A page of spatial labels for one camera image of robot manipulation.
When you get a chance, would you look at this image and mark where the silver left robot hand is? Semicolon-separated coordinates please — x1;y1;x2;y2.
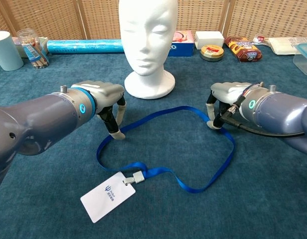
70;80;126;140

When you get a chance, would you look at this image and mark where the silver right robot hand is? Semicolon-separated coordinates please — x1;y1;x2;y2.
205;81;263;130

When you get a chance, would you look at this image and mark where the blue lanyard strap with clip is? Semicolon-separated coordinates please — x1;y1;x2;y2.
96;106;236;194

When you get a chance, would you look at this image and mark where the white ID badge card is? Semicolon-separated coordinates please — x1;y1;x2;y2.
80;171;136;224

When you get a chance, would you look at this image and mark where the round tin with yellow lid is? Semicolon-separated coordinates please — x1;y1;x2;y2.
200;45;224;62

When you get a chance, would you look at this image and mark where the brown chocolate biscuit packet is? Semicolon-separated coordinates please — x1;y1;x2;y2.
223;36;263;63

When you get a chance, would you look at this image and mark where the blue cling film roll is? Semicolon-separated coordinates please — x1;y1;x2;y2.
46;39;125;55

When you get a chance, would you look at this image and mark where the small white box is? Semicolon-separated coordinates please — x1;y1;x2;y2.
194;30;225;50

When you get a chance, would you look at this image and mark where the small red white sachet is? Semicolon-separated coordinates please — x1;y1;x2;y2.
252;35;271;47

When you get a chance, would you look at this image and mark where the blue pink Oreo box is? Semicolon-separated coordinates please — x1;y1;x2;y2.
167;30;195;57

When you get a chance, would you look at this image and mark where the white foam mannequin head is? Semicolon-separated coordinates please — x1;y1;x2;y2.
118;0;178;100

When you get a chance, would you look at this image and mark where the clear bag of white items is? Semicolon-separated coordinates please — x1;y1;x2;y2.
268;36;307;55

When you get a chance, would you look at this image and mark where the clear jar of biscuit sticks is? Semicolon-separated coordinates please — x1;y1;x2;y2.
16;28;50;70

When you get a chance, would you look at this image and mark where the clear container with blue lid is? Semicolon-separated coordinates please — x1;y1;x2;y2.
292;42;307;76

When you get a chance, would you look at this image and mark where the wicker folding screen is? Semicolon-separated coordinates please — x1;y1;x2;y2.
0;0;307;43

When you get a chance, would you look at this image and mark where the pale mint paper cup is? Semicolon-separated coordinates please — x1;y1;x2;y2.
0;30;24;72

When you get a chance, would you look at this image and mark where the teal velvet tablecloth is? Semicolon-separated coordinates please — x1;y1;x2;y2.
0;44;307;239

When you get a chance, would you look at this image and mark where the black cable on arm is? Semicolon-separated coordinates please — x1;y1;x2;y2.
219;96;306;137

